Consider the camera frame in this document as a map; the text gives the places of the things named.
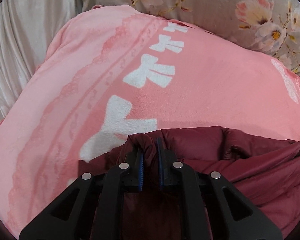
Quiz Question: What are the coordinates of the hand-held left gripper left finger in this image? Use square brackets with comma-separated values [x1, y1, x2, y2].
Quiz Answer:
[19, 140, 144, 240]

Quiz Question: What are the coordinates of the white satin curtain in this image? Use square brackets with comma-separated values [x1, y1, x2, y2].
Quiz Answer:
[0, 0, 83, 133]

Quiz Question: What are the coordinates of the maroon puffer jacket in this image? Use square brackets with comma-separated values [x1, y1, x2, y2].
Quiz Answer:
[77, 126, 300, 240]

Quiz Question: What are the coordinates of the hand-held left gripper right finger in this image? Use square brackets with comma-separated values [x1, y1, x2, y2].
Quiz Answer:
[156, 137, 283, 240]

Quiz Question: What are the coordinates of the grey floral bed sheet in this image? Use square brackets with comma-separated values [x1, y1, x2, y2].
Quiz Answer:
[79, 0, 300, 82]

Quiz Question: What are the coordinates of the pink printed blanket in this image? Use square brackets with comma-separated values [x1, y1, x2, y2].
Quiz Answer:
[0, 5, 300, 240]

